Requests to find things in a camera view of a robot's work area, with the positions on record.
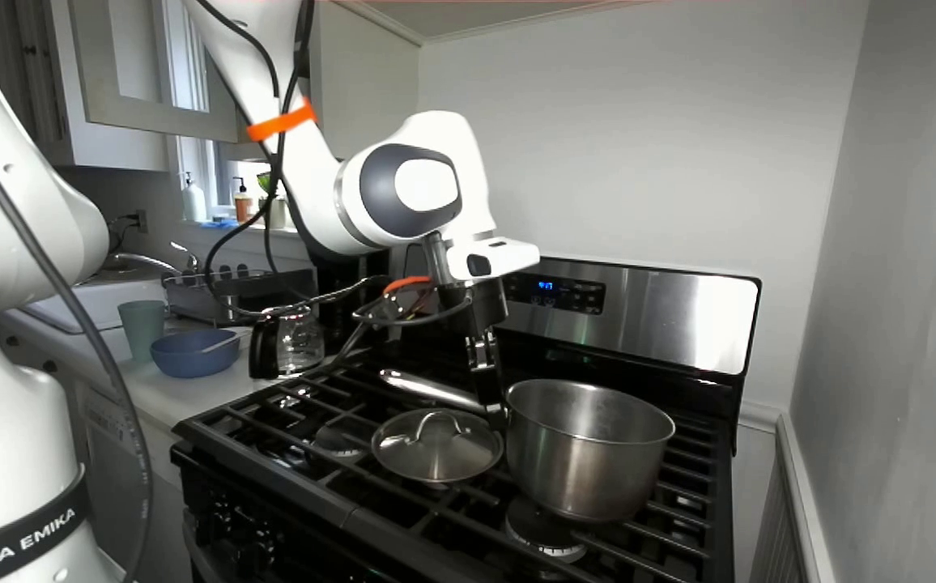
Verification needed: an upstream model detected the orange soap bottle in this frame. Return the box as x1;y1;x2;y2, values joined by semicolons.
229;175;255;227

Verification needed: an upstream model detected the glass coffee carafe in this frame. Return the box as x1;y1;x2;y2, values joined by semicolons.
246;302;331;381

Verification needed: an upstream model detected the white soap bottle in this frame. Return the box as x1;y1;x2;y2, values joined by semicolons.
180;171;212;227

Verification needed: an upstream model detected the black gas stove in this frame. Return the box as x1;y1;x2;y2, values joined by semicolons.
170;250;764;583

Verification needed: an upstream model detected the potted plant in white pot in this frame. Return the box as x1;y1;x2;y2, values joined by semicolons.
252;168;297;234

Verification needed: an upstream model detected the glass cabinet door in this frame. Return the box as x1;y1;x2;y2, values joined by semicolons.
64;0;244;147

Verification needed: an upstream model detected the white framed window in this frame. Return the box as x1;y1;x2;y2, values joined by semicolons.
157;0;315;234

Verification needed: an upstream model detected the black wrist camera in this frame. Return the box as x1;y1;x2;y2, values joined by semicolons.
352;287;428;341

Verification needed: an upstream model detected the orange cable strap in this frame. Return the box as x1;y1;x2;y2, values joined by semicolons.
384;272;438;302
244;97;322;147

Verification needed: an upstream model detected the white wall cabinet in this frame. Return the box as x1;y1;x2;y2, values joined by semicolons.
43;0;172;175

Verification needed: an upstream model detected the stainless steel pot lid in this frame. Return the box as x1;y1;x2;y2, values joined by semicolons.
366;404;509;490

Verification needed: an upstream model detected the stainless steel saucepan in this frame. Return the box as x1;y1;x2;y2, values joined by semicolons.
377;366;681;527

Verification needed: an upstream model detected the black coffee maker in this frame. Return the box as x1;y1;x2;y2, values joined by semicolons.
309;241;396;358

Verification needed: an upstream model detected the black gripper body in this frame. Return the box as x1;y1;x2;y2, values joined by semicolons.
450;276;514;342

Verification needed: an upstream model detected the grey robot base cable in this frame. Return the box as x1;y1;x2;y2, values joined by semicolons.
0;78;157;583

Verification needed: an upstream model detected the chrome faucet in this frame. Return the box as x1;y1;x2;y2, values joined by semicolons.
106;241;207;281

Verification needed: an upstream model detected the blue bowl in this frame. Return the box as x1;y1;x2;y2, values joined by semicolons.
149;326;246;381

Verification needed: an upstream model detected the white sink basin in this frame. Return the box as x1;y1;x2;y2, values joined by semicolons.
23;276;170;338

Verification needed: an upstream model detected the teal cup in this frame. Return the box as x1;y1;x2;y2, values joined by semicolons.
116;298;172;366

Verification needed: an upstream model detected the metal dish rack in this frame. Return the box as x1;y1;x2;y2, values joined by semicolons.
159;269;317;326

